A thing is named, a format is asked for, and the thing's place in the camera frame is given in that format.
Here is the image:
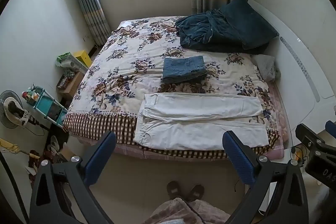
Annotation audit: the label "floral checkered bed blanket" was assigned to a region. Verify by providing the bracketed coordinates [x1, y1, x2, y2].
[63, 16, 280, 159]

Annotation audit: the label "cardboard box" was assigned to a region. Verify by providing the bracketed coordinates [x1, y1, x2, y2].
[56, 70, 86, 101]

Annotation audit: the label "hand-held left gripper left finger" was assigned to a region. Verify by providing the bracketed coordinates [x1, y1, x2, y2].
[29, 130, 117, 224]

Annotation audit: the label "yellow broom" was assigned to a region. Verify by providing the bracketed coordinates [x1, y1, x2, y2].
[0, 138, 41, 160]

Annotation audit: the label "person's pink fuzzy legs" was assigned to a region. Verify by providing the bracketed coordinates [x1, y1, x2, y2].
[143, 197, 231, 224]

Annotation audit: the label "brown slipper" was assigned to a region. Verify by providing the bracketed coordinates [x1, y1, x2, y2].
[188, 184, 205, 201]
[167, 181, 185, 199]

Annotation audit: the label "teal storage rack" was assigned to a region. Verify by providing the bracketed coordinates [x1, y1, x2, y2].
[25, 85, 69, 127]

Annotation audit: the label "standing fan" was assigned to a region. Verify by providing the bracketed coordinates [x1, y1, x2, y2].
[0, 90, 30, 130]

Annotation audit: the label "green box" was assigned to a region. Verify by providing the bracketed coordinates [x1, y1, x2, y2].
[55, 52, 72, 67]

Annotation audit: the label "black cable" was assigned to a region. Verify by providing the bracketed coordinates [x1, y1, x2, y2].
[0, 151, 28, 224]

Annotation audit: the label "grey fuzzy cloth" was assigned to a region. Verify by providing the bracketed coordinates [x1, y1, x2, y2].
[253, 54, 279, 82]

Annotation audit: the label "white bed headboard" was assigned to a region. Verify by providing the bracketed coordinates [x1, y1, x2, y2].
[248, 0, 336, 151]

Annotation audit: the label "yellow box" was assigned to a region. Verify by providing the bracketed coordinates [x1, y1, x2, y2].
[72, 50, 90, 69]

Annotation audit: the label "white grey appliance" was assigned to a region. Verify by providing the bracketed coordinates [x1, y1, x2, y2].
[62, 59, 88, 75]

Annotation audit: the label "folded blue jeans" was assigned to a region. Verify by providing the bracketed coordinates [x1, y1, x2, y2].
[162, 55, 208, 84]

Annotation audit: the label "pair of floor shoes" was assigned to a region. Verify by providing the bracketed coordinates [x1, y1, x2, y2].
[46, 135, 67, 156]

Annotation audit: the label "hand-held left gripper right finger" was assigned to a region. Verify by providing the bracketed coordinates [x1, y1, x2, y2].
[222, 130, 309, 224]

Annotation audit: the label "white pants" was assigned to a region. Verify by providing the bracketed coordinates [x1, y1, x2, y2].
[133, 93, 269, 151]

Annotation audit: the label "dark teal velvet blanket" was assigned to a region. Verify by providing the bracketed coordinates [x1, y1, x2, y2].
[175, 9, 271, 55]

